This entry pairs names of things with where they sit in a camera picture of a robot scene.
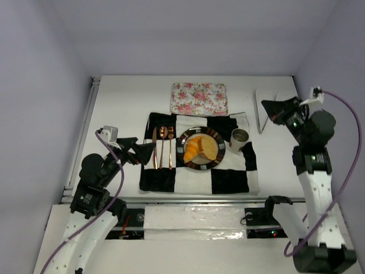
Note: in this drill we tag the copper fork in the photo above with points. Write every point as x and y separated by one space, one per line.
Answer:
170 136

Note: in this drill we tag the orange croissant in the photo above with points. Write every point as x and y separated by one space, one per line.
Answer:
192 149

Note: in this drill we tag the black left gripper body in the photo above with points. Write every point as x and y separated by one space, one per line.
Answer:
129 149

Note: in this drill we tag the bread slice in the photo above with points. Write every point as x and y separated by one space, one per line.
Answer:
208 147

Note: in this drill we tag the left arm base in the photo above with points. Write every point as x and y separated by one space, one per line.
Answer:
130 222

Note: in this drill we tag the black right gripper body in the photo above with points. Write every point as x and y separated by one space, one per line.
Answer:
284 109

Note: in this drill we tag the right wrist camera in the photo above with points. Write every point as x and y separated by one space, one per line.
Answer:
316 97

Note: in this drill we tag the copper spoon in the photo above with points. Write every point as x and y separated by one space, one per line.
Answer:
163 134

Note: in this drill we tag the aluminium rail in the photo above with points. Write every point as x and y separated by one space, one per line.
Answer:
72 176

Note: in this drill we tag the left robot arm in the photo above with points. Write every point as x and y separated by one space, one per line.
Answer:
93 211

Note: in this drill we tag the copper knife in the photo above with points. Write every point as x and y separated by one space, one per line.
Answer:
154 141

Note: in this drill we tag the floral tray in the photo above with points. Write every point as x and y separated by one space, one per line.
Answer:
199 99

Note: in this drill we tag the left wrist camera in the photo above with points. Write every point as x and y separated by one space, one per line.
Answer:
109 134

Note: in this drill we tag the black white checkered cloth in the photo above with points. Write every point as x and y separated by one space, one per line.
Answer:
236 174

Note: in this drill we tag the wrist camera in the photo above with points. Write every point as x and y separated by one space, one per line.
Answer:
109 134
316 97

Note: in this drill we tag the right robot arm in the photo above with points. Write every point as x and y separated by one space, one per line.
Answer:
318 246

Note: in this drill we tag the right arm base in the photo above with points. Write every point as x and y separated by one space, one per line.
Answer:
261 219

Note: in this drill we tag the metal cup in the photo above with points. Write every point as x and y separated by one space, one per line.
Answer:
239 139

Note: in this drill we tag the dark rimmed beige plate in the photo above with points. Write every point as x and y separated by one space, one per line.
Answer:
200 163

